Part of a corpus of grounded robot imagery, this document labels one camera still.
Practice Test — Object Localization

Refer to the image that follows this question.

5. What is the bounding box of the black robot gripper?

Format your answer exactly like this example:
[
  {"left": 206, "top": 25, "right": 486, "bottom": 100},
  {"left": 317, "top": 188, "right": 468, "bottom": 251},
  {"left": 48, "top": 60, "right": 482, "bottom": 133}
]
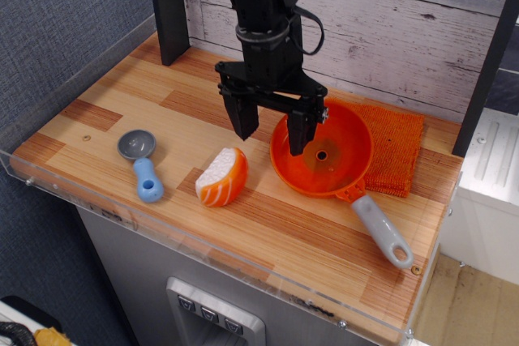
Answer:
[{"left": 215, "top": 32, "right": 328, "bottom": 156}]

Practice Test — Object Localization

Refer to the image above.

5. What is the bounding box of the blue spoon grey bowl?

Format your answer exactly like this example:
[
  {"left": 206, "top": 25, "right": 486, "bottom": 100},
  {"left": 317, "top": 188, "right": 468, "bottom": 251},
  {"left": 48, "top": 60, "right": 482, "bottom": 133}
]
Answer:
[{"left": 117, "top": 129, "right": 165, "bottom": 203}]

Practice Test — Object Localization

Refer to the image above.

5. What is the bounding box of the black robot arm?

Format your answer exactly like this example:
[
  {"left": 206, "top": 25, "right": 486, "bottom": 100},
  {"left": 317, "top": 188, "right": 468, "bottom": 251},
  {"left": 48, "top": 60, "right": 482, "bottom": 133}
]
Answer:
[{"left": 215, "top": 0, "right": 328, "bottom": 156}]

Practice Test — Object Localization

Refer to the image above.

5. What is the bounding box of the yellow object bottom left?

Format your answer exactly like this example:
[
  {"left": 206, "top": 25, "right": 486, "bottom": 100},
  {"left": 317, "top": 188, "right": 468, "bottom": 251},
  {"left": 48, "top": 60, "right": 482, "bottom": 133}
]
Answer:
[{"left": 34, "top": 327, "right": 73, "bottom": 346}]

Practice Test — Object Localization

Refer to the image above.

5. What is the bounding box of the black right vertical post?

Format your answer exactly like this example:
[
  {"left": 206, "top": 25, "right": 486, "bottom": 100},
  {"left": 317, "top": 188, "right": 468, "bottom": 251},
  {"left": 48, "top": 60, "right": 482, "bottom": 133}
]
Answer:
[{"left": 452, "top": 0, "right": 518, "bottom": 157}]

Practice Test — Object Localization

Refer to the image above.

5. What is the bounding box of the black vertical post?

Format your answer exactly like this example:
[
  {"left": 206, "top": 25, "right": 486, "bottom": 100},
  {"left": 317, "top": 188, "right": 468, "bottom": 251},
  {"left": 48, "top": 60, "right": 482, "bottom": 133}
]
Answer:
[
  {"left": 152, "top": 0, "right": 190, "bottom": 66},
  {"left": 452, "top": 0, "right": 518, "bottom": 157}
]

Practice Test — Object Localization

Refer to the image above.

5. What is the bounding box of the clear acrylic table guard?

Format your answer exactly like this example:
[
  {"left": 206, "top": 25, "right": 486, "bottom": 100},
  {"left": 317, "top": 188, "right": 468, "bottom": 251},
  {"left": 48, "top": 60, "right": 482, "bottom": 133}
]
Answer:
[{"left": 1, "top": 7, "right": 461, "bottom": 345}]

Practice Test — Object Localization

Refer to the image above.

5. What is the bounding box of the black left vertical post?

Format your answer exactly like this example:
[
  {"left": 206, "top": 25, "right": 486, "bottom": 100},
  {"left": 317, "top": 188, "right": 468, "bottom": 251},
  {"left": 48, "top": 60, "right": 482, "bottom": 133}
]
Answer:
[{"left": 152, "top": 0, "right": 190, "bottom": 66}]

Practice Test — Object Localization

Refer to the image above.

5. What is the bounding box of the orange folded cloth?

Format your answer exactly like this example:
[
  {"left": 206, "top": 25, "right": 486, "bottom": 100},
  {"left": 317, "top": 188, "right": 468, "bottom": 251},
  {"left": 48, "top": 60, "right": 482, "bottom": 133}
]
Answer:
[{"left": 348, "top": 103, "right": 424, "bottom": 198}]

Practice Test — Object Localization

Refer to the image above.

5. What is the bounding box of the grey cabinet with dispenser panel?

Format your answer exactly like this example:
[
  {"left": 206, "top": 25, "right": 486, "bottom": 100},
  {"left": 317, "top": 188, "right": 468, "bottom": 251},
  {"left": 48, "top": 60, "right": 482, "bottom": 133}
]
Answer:
[{"left": 75, "top": 203, "right": 366, "bottom": 346}]

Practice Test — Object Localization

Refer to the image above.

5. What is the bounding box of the toy salmon sushi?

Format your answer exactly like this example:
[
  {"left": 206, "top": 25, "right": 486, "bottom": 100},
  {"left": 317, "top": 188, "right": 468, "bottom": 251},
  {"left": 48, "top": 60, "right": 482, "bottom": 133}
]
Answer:
[{"left": 195, "top": 147, "right": 248, "bottom": 207}]

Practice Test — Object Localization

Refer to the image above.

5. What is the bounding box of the white side unit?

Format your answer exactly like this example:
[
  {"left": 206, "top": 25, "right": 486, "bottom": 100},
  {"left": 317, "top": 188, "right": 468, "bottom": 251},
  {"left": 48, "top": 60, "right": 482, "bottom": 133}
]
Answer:
[{"left": 439, "top": 109, "right": 518, "bottom": 284}]

